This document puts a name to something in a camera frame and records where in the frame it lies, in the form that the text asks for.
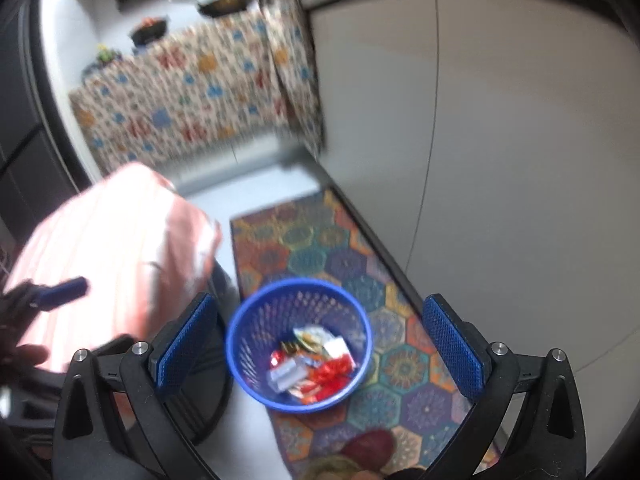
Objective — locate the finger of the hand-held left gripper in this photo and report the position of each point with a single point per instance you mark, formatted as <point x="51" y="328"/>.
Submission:
<point x="62" y="290"/>

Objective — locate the black clay pot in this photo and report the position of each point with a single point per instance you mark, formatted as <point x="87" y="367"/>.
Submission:
<point x="150" y="30"/>

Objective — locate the colourful hexagon floor mat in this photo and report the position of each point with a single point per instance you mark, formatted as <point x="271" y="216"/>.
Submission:
<point x="320" y="240"/>

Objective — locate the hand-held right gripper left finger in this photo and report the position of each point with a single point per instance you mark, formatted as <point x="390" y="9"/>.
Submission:
<point x="185" y="345"/>

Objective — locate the red wrapper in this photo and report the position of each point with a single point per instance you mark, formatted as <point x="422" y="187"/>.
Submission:
<point x="334" y="375"/>

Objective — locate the person's left hand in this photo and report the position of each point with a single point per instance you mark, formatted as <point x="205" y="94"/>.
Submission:
<point x="22" y="356"/>

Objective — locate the condiment bottles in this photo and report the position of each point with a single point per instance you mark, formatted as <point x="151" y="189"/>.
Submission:
<point x="105" y="54"/>

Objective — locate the crushed white can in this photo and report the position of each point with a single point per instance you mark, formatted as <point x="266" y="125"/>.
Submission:
<point x="286" y="374"/>

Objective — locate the small printed cloth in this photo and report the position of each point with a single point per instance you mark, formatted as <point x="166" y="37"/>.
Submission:
<point x="295" y="70"/>

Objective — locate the black wok with lid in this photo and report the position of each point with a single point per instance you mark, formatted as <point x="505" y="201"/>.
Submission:
<point x="225" y="4"/>

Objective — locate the striped pink tablecloth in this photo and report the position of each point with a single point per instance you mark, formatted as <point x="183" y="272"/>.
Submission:
<point x="115" y="240"/>

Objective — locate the white lower cabinet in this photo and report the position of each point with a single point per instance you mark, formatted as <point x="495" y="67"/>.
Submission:
<point x="475" y="135"/>

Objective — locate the white packet with red print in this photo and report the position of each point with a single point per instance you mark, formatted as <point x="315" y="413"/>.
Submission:
<point x="336" y="349"/>

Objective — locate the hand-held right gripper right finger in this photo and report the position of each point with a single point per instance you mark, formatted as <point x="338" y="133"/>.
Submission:
<point x="452" y="345"/>

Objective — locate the large printed cloth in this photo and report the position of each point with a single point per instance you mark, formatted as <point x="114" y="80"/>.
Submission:
<point x="185" y="95"/>

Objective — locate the blue plastic basket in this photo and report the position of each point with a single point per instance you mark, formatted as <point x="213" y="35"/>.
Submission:
<point x="260" y="320"/>

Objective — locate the crushed red can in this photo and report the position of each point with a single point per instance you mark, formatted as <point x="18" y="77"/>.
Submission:
<point x="276" y="358"/>

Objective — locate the patterned paper box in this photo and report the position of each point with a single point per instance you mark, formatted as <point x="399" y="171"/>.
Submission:
<point x="311" y="337"/>

